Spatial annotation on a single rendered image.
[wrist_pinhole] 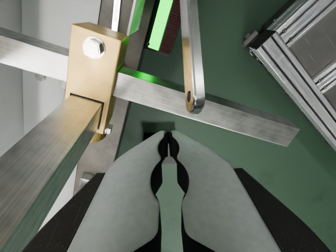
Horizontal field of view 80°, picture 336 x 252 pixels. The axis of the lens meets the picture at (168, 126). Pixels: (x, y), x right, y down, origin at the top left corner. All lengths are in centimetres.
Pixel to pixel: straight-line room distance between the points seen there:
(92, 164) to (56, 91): 18
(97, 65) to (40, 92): 33
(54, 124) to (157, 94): 11
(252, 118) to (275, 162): 129
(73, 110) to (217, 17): 94
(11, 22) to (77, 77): 27
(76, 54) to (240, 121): 20
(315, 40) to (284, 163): 85
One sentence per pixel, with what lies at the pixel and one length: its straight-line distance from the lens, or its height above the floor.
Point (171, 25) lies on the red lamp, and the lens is 36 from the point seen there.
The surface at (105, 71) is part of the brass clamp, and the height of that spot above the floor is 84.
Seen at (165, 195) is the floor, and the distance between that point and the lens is 159.
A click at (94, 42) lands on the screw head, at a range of 22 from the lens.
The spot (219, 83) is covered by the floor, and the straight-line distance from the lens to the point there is 115.
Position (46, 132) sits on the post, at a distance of 19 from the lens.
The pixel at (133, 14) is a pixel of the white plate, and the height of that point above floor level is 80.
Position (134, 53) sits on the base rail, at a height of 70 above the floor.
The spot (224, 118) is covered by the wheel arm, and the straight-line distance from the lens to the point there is 27.
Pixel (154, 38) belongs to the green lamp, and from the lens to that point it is 36.
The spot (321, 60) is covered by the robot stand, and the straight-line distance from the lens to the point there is 108.
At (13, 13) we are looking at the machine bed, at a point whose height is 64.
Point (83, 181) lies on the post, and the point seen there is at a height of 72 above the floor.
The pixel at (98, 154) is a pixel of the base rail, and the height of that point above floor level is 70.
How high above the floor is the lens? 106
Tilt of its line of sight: 61 degrees down
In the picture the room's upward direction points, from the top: 178 degrees clockwise
